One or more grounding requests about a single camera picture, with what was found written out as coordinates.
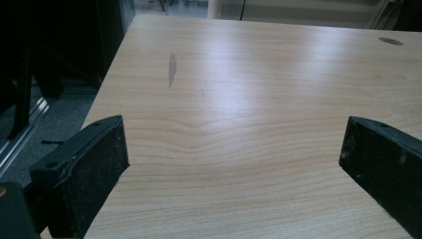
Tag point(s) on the black metal stand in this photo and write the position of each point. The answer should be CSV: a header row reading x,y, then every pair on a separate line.
x,y
24,93

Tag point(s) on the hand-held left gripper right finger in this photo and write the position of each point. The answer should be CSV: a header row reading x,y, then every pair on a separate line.
x,y
384,166

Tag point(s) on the dark cabinet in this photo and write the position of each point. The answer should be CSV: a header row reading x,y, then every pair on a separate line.
x,y
79,36

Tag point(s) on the aluminium floor rail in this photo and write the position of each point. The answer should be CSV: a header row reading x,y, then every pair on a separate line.
x,y
20,136

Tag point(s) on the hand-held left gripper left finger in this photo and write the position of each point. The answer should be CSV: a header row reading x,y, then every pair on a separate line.
x,y
83,172

